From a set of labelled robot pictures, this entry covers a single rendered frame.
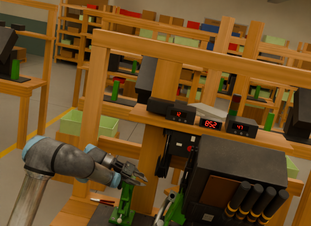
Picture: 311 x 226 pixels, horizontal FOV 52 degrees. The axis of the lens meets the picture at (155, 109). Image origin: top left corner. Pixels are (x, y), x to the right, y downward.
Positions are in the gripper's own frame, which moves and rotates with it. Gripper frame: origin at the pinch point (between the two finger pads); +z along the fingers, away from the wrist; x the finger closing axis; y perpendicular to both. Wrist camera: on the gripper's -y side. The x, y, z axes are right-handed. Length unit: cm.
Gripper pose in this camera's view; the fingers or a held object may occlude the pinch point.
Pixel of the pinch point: (144, 182)
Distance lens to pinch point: 172.7
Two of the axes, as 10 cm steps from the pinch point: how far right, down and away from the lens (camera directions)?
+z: 8.7, 4.9, 0.4
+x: 4.1, -7.7, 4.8
